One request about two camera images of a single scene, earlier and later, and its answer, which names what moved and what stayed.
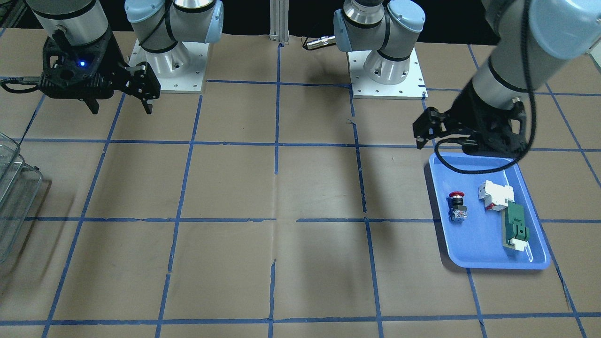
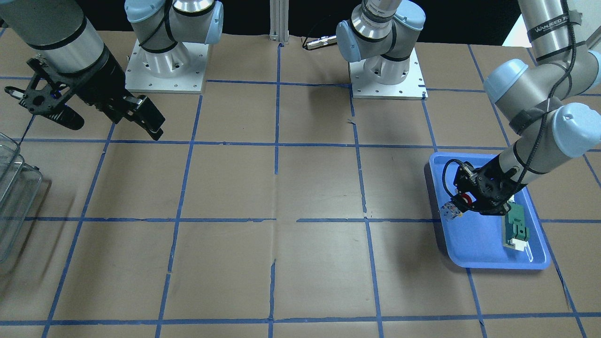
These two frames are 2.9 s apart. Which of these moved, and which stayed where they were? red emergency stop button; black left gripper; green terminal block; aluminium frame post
Moved: black left gripper; red emergency stop button
Stayed: green terminal block; aluminium frame post
